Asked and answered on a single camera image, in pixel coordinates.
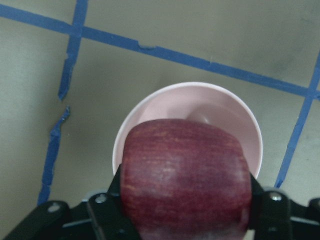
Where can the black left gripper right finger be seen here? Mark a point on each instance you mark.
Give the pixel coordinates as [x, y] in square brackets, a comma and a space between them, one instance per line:
[269, 216]

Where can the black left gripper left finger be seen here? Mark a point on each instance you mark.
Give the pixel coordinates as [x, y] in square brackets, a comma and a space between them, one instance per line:
[106, 212]

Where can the red apple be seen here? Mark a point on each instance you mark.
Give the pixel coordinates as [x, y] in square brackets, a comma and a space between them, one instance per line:
[185, 180]

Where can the pink bowl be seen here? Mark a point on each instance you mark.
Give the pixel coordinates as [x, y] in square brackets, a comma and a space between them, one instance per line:
[200, 102]

